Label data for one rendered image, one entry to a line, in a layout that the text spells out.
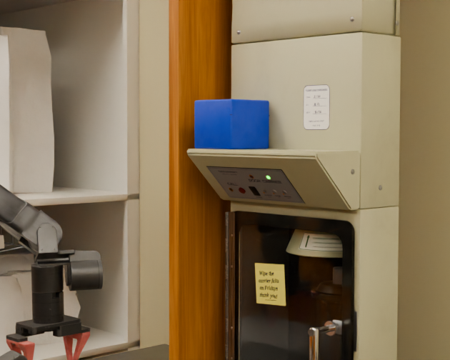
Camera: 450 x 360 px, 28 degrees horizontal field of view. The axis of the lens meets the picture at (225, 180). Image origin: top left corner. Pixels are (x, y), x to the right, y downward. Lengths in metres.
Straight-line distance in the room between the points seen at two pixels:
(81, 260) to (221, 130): 0.35
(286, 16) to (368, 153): 0.30
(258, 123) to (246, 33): 0.19
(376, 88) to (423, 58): 0.43
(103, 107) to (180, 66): 1.08
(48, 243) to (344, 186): 0.54
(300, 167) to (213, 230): 0.36
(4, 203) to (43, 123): 1.08
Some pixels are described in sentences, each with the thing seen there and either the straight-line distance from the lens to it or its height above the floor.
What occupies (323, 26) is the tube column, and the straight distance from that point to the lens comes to 1.60.
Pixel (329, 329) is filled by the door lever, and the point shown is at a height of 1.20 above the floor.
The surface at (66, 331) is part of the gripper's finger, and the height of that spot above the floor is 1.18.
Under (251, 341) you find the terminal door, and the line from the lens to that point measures 1.74.
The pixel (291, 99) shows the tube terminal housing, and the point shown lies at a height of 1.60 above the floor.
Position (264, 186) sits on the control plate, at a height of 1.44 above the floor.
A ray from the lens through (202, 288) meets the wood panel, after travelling 1.79.
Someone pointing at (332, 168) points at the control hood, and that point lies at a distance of 1.48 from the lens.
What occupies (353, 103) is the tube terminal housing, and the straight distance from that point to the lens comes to 1.55.
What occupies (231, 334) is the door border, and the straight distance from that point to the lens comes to 1.77.
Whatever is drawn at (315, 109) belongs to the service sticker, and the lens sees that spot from 1.60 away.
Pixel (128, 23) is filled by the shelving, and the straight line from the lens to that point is 2.66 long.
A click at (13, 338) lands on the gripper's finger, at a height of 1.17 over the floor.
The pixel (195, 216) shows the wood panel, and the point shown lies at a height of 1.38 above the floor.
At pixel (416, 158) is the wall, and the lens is 1.99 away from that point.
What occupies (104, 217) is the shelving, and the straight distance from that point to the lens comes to 2.81.
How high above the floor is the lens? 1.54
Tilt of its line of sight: 3 degrees down
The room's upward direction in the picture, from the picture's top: straight up
